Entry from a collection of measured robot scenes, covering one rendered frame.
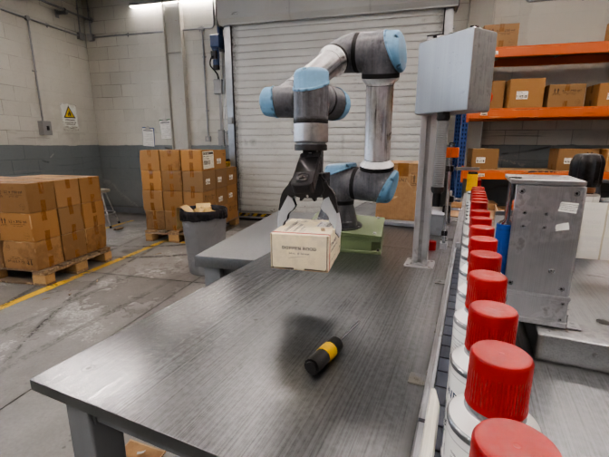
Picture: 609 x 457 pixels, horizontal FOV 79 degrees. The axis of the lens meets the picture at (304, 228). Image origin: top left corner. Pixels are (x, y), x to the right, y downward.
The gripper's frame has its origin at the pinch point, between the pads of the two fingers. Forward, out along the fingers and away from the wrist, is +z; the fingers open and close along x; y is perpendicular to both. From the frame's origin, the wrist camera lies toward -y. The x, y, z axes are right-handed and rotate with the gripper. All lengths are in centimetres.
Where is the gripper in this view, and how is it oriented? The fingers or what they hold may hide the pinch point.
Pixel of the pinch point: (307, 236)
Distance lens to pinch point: 82.6
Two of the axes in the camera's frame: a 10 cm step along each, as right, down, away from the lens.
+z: 0.0, 9.8, 2.1
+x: -9.7, -0.5, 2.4
